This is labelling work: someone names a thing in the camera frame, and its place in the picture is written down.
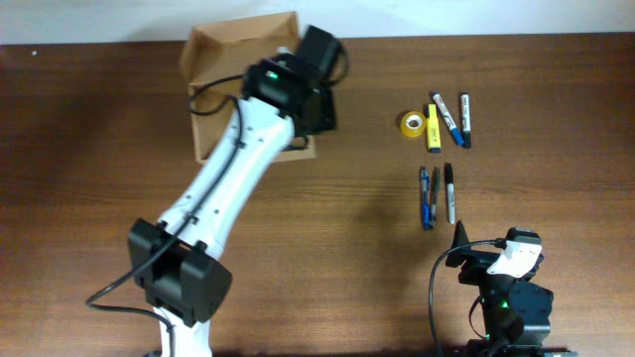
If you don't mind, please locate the brown cardboard box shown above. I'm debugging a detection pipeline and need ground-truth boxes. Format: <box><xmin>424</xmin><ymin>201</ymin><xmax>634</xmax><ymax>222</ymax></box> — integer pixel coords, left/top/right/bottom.
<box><xmin>180</xmin><ymin>12</ymin><xmax>317</xmax><ymax>165</ymax></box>

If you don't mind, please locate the yellow highlighter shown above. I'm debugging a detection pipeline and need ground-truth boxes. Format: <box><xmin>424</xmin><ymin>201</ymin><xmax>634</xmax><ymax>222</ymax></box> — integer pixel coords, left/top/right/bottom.
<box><xmin>427</xmin><ymin>104</ymin><xmax>442</xmax><ymax>153</ymax></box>

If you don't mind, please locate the blue capped whiteboard marker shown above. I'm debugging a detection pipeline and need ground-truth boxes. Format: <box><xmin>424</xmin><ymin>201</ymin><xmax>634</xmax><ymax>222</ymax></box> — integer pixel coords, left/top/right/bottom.
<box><xmin>432</xmin><ymin>92</ymin><xmax>464</xmax><ymax>146</ymax></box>

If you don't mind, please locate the yellow tape roll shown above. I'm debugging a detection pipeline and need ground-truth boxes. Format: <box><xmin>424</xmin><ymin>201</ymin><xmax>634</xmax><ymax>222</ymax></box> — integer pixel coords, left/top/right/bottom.
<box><xmin>400</xmin><ymin>111</ymin><xmax>427</xmax><ymax>138</ymax></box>

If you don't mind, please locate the black capped whiteboard marker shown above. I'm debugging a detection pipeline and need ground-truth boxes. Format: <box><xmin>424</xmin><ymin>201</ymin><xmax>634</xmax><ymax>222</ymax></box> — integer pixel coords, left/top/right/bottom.
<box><xmin>460</xmin><ymin>93</ymin><xmax>471</xmax><ymax>149</ymax></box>

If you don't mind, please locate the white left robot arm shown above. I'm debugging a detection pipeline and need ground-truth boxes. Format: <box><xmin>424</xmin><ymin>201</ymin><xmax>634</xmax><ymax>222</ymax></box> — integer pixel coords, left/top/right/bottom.
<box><xmin>128</xmin><ymin>26</ymin><xmax>347</xmax><ymax>356</ymax></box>

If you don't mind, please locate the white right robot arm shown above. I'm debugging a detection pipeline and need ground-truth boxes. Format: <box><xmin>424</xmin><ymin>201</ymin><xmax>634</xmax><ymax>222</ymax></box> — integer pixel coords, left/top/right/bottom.
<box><xmin>445</xmin><ymin>221</ymin><xmax>578</xmax><ymax>357</ymax></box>

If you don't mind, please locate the black sharpie marker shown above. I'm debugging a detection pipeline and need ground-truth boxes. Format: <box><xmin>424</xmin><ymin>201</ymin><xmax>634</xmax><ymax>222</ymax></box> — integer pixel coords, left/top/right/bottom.
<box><xmin>444</xmin><ymin>163</ymin><xmax>456</xmax><ymax>224</ymax></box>

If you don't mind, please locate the dark grey ballpoint pen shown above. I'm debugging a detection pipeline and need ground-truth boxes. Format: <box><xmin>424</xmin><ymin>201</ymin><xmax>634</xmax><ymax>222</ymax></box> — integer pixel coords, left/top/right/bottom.
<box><xmin>430</xmin><ymin>167</ymin><xmax>441</xmax><ymax>229</ymax></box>

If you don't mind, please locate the blue ballpoint pen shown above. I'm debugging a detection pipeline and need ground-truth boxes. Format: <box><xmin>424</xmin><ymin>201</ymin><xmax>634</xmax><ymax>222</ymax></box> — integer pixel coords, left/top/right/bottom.
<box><xmin>421</xmin><ymin>167</ymin><xmax>430</xmax><ymax>230</ymax></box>

